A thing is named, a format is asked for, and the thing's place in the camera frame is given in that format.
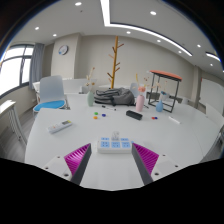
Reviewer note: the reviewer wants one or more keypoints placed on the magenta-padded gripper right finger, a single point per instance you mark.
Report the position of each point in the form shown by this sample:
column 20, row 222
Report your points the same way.
column 146, row 159

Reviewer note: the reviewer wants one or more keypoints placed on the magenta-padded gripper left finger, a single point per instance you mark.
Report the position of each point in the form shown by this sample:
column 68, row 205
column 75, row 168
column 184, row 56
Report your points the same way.
column 77, row 158

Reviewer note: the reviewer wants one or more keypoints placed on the white power strip blue sockets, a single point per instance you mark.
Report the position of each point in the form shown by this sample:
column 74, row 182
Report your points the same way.
column 114, row 147

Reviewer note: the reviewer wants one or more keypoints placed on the white remote control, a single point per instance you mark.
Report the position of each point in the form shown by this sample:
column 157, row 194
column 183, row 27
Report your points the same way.
column 59, row 126

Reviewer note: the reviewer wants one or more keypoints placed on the orange round magnet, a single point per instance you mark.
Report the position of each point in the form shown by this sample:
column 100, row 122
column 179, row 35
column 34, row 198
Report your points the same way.
column 95, row 117

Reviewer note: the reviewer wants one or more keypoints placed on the black rectangular box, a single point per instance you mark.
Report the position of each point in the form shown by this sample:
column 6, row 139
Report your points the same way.
column 134, row 115

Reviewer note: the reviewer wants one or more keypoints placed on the white bar eraser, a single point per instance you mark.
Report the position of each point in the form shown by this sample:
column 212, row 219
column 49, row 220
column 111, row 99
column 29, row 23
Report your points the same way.
column 174, row 120

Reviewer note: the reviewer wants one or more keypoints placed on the blue vase with flowers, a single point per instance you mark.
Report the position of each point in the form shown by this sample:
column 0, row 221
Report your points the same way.
column 159, row 107

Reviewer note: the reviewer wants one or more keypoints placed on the pink vase with flowers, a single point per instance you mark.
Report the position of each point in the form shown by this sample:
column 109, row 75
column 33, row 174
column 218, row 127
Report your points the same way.
column 140, row 103

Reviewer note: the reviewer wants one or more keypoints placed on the black marker pen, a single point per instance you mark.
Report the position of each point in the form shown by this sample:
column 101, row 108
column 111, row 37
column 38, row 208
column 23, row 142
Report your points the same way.
column 108, row 107

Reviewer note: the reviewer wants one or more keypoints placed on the green vase with dried flowers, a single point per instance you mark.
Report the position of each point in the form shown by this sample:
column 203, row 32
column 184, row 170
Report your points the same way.
column 90, row 100

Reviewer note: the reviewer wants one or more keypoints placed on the grey backpack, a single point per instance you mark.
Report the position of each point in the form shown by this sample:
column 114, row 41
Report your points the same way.
column 115, row 96

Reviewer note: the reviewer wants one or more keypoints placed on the plain white chair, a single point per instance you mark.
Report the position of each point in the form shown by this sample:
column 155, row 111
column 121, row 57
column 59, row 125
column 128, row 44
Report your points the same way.
column 134, row 88

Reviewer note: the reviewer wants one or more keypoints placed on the white chair blue cushion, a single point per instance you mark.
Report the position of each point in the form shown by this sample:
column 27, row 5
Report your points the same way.
column 51, row 88

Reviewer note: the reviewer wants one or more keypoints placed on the white side desk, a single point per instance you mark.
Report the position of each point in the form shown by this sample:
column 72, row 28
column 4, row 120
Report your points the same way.
column 6, row 106

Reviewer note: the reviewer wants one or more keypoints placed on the grey curtain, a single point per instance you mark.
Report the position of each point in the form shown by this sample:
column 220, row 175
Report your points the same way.
column 36, row 65

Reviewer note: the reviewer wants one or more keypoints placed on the wooden coat rack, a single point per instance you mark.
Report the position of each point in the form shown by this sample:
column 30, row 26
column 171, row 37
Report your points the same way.
column 115, row 60

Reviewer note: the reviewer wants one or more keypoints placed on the window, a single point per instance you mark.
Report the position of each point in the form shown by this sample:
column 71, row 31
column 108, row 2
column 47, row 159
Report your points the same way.
column 11, row 73

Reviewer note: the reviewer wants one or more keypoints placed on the short ceiling light strip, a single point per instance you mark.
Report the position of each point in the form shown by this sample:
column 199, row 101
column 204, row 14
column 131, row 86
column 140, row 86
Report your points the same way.
column 212, row 56

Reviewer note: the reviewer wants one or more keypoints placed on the round ceiling spot lights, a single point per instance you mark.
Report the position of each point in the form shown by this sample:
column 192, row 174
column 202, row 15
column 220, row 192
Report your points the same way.
column 153, row 13

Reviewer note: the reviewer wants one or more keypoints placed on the long ceiling light strip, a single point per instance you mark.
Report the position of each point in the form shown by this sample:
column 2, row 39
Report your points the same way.
column 106, row 13

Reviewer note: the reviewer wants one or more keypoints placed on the black frame stand orange top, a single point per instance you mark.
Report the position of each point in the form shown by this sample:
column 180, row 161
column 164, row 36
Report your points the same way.
column 165, row 75

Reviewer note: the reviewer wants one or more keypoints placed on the white wall board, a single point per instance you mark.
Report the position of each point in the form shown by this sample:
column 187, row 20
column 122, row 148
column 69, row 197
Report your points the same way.
column 211, row 95

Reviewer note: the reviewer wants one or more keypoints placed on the round wall clock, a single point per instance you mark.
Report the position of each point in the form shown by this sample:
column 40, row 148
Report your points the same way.
column 63, row 50

